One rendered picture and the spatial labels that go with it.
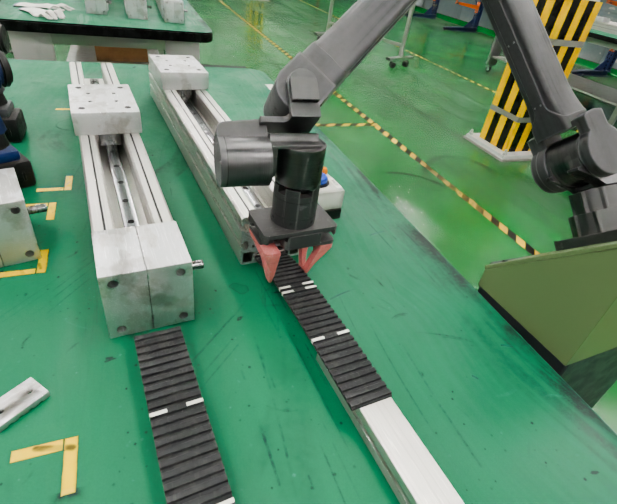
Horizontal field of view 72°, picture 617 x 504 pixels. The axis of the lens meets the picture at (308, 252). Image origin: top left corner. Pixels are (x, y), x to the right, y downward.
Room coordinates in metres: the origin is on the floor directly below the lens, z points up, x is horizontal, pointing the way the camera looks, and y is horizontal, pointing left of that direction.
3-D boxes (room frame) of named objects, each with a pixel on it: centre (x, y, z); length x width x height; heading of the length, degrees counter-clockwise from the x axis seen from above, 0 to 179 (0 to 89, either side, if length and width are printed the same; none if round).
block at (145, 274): (0.40, 0.19, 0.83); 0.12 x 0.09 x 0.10; 121
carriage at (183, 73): (1.08, 0.39, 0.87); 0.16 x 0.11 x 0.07; 31
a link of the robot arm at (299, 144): (0.47, 0.03, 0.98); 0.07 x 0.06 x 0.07; 114
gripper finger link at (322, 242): (0.48, 0.02, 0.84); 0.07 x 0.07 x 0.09; 31
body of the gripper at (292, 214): (0.47, 0.03, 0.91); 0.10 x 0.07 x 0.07; 121
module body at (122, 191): (0.77, 0.42, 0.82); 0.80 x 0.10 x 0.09; 31
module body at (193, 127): (0.87, 0.26, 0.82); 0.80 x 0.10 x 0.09; 31
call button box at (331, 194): (0.69, 0.01, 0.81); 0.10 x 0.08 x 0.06; 121
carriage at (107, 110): (0.77, 0.42, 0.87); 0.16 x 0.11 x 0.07; 31
